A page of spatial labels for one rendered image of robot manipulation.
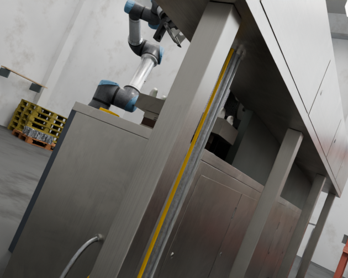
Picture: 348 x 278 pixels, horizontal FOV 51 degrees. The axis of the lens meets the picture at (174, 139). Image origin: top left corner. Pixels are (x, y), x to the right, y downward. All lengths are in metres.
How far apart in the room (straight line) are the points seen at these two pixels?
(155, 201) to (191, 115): 0.18
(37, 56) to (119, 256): 11.08
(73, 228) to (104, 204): 0.16
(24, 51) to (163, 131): 10.80
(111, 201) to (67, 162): 0.29
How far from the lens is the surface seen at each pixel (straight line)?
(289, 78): 1.10
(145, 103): 1.47
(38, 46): 11.66
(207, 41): 0.74
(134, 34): 2.30
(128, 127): 1.40
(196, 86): 0.71
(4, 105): 11.45
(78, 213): 1.47
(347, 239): 4.88
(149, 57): 2.37
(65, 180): 1.54
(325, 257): 10.39
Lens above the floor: 0.80
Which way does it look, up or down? 4 degrees up
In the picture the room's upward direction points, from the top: 23 degrees clockwise
